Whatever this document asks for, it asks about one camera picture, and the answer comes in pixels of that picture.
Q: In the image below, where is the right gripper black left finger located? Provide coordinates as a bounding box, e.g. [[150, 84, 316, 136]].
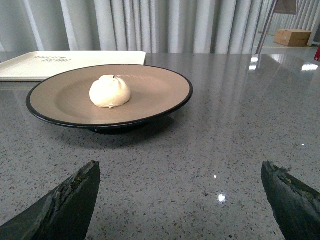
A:
[[0, 161, 101, 240]]

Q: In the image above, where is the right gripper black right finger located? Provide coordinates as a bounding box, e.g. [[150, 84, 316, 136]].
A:
[[261, 161, 320, 240]]

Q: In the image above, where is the brown plate black rim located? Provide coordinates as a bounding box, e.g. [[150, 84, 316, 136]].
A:
[[26, 64, 193, 134]]

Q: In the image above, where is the white steamed bun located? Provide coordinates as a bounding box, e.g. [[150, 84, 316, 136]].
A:
[[89, 75, 131, 108]]

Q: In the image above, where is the white bear tray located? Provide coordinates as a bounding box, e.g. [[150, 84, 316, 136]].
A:
[[0, 51, 146, 82]]

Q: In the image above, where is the cardboard box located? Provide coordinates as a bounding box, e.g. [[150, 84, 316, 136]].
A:
[[274, 29, 312, 47]]

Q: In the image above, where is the metal stand pole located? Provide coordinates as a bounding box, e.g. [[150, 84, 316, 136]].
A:
[[255, 0, 278, 55]]

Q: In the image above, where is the grey curtain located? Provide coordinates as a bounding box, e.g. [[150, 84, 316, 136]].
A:
[[0, 0, 263, 54]]

